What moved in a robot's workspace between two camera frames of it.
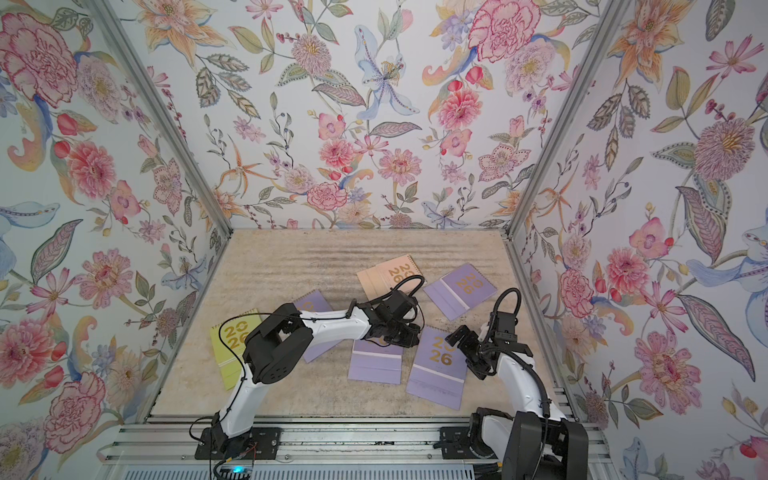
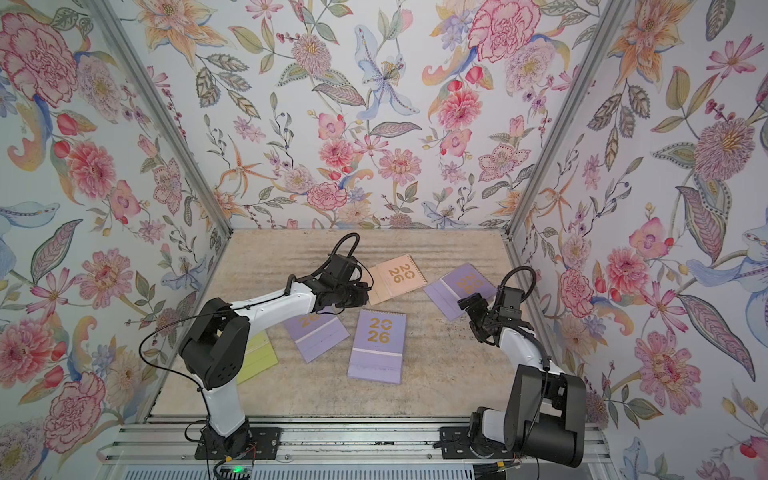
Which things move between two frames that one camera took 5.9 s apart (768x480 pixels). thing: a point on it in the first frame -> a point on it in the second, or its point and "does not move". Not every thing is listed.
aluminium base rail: [323, 448] does not move
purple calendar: [375, 363] does not move
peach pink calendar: [380, 279] does not move
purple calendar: [459, 290] does not move
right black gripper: [466, 345] -> [475, 310]
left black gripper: [412, 338] -> [362, 296]
